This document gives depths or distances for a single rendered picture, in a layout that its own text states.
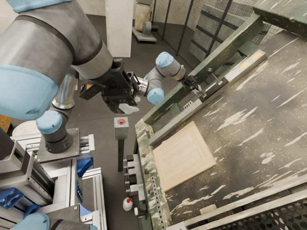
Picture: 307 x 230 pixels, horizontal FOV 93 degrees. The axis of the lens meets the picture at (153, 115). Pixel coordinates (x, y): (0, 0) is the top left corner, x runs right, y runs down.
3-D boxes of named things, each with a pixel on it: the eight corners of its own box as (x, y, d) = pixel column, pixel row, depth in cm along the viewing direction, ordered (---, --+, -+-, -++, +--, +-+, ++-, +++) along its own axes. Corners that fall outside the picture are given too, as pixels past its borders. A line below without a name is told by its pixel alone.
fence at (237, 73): (151, 140, 124) (148, 139, 122) (261, 53, 84) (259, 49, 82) (152, 145, 121) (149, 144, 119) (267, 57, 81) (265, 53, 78)
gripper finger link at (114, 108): (124, 117, 44) (108, 103, 36) (119, 117, 44) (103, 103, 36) (126, 104, 46) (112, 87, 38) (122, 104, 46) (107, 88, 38)
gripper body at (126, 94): (138, 107, 38) (116, 78, 28) (109, 109, 41) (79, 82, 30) (141, 84, 42) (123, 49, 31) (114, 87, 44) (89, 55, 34)
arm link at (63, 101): (44, 121, 86) (51, 33, 54) (55, 104, 97) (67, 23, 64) (66, 127, 91) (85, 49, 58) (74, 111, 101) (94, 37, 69)
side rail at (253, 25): (150, 121, 145) (142, 117, 138) (258, 25, 98) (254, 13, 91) (151, 126, 141) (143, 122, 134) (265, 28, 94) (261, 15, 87)
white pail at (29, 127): (29, 138, 199) (12, 115, 167) (55, 135, 210) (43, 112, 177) (23, 159, 179) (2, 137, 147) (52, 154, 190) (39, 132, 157)
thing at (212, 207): (202, 209, 76) (199, 209, 75) (215, 204, 73) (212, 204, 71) (204, 216, 74) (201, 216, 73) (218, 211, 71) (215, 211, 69)
